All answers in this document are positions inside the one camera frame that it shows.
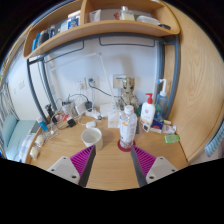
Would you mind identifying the small blue box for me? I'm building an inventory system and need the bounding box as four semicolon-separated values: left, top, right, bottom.
150;116;165;131

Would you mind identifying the pale green pillow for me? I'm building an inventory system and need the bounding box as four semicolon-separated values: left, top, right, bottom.
1;113;19;148

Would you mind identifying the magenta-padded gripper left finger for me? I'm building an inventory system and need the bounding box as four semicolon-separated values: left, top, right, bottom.
46;144;98;188

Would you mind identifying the white pink tissue packet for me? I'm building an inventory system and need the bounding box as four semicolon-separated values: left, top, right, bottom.
162;124;178;135

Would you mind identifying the clear plastic water bottle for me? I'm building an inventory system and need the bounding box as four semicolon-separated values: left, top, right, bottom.
118;104;138;150

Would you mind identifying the small green bottle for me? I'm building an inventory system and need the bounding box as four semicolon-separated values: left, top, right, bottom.
163;133;181;144

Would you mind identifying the bed with green sheet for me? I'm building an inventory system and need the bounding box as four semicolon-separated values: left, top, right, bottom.
0;111;41;163

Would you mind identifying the white wall socket box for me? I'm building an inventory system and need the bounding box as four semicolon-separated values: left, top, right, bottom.
113;74;128;89

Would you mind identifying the shiny metal mug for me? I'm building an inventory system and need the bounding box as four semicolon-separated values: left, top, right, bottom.
62;100;75;116

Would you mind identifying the dark grey laptop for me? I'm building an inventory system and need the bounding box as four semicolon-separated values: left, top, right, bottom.
29;120;41;134

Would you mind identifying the white pump bottle red top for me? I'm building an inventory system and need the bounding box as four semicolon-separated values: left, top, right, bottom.
139;92;157;128

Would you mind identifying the white wall outlet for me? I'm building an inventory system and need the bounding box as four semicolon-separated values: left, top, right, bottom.
74;77;99;90

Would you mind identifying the blue white checked blanket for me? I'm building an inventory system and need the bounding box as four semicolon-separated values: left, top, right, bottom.
18;133;36;163

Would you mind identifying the white open box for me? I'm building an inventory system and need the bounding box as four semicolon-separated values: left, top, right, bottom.
107;109;122;129

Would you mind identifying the grey striped curtain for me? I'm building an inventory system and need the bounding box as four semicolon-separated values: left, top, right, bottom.
0;81;14;128

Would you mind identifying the blue spray bottle white nozzle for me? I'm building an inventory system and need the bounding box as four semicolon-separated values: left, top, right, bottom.
155;78;169;118

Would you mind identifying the long wooden wall shelf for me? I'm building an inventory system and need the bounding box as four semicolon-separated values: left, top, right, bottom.
0;33;34;79

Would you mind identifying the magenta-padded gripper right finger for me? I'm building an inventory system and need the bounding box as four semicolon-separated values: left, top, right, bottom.
129;144;179;188

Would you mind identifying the flat round red coaster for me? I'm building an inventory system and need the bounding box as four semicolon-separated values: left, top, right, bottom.
116;139;137;153

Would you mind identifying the wrapped pale bread bun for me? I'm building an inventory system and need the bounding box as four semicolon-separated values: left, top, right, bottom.
34;133;47;148
29;145;41;159

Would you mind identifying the cream plastic cup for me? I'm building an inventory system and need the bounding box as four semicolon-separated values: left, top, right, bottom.
80;127;104;152

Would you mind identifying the black electric shaver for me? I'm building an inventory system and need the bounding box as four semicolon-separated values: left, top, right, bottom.
44;103;56;123

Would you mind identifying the white power strip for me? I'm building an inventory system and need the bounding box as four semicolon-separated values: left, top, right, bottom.
84;109;102;120

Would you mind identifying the grey metal frame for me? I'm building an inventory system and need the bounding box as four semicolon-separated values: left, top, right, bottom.
25;33;182;128

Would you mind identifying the wooden shelf unit with items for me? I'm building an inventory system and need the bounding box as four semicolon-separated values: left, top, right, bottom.
22;0;181;60

